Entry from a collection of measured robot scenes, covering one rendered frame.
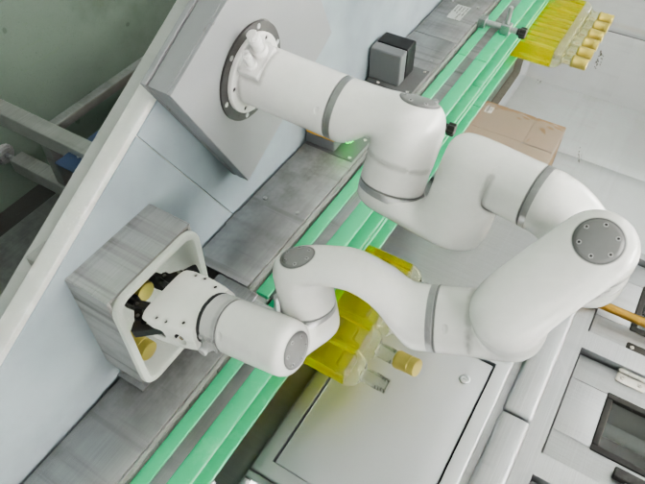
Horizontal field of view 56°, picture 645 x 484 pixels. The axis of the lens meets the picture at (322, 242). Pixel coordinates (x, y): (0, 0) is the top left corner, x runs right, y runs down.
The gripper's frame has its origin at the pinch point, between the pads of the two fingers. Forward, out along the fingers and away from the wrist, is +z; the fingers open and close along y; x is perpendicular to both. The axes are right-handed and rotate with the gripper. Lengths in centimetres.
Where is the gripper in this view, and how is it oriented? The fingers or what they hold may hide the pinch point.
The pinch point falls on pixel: (142, 290)
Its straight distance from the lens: 94.3
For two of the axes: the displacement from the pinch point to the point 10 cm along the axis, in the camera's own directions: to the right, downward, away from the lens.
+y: 5.3, -6.5, 5.4
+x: -2.2, -7.2, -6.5
